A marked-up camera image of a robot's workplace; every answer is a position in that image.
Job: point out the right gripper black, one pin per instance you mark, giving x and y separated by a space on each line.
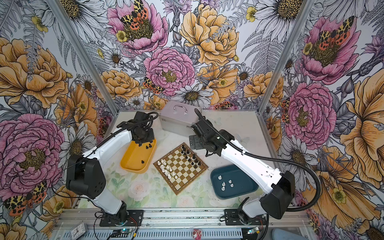
194 139

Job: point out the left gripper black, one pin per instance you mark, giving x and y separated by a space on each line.
151 137

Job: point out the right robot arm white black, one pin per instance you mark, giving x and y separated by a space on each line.
278 187

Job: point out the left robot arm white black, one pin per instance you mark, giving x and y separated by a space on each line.
85 175

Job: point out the wooden chess board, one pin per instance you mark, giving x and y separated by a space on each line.
180 167

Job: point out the yellow plastic tray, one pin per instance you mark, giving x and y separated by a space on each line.
133 156

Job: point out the silver aluminium case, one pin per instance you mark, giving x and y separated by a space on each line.
178 118

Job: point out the teal plastic tray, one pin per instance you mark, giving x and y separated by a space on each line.
242 183

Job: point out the small red white object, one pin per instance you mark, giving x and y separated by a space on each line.
197 234

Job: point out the small white clock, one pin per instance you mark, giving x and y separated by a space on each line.
78 231

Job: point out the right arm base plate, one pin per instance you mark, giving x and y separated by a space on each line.
231 217

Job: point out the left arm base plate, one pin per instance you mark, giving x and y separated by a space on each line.
129 218

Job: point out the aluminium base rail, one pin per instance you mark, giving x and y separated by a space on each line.
177 218

